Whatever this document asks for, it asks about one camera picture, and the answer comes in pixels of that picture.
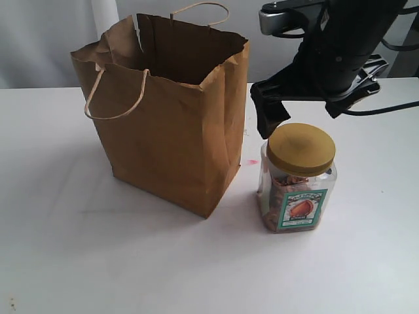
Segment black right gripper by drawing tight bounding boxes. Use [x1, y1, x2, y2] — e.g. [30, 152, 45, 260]
[250, 19, 390, 139]

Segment brown paper bag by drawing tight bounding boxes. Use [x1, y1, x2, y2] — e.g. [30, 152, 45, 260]
[71, 14, 249, 218]

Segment clear jar with yellow lid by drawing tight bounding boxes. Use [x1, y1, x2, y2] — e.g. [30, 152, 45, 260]
[257, 123, 338, 235]

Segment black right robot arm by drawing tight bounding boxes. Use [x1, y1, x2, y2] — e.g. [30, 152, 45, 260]
[293, 1, 406, 118]

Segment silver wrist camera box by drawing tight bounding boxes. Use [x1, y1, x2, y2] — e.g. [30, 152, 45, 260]
[259, 0, 325, 37]

